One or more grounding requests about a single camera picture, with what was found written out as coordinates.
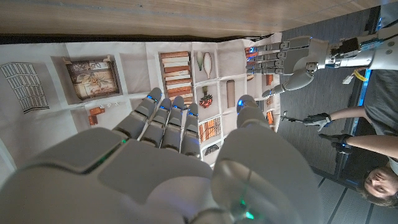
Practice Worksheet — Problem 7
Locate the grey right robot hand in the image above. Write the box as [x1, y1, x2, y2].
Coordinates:
[0, 86, 325, 224]

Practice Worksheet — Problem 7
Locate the person's gloved left hand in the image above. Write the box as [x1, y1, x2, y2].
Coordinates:
[303, 112, 333, 132]

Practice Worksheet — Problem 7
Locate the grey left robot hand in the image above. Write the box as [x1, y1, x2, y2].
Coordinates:
[245, 35, 330, 98]

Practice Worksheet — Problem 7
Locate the person's gloved right hand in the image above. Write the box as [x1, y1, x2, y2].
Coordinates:
[318, 133, 354, 155]

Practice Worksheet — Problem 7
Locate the person's right forearm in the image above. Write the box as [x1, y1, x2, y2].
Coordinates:
[345, 134, 398, 160]

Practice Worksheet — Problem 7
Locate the person's left forearm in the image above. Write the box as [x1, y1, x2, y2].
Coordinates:
[329, 105, 369, 123]

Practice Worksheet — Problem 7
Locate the dark grey door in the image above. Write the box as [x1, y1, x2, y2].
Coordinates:
[276, 6, 382, 178]

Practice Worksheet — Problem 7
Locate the white connector with yellow tag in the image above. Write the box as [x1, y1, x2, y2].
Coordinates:
[341, 67, 370, 85]

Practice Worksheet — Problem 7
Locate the person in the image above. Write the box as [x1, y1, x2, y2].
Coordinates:
[357, 68, 398, 208]

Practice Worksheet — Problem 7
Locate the printed bookshelf backdrop cloth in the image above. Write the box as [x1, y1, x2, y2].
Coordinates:
[0, 32, 284, 187]

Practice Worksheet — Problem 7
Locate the black door handle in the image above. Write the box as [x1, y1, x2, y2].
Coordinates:
[280, 111, 307, 124]

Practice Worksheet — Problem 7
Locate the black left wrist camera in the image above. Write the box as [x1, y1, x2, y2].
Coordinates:
[330, 37, 363, 57]

